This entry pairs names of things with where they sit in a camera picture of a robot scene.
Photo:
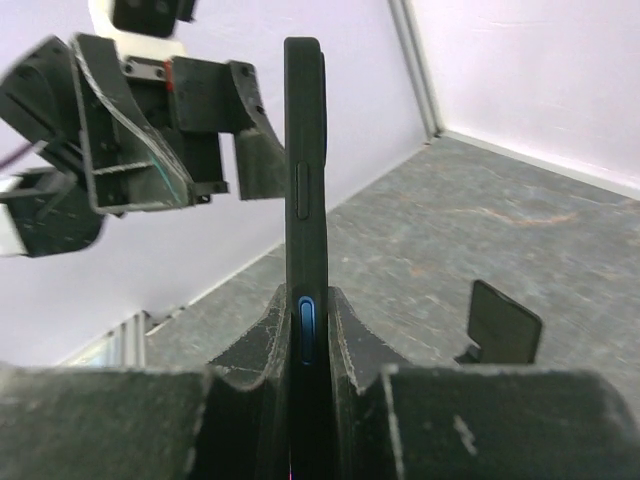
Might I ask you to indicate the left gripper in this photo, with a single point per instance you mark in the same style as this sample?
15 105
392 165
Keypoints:
151 142

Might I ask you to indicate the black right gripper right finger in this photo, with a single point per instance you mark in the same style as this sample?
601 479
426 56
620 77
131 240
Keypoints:
396 420

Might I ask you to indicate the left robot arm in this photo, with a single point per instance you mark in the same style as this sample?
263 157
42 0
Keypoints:
50 206

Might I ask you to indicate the black cased phone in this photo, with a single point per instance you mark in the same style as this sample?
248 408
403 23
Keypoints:
310 411

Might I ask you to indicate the black folding phone stand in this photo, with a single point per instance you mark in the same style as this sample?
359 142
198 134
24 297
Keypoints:
502 331

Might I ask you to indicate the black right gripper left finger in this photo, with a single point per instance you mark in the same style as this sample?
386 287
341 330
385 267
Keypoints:
226 420

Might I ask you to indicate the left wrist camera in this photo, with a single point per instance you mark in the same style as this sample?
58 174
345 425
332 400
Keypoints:
142 28

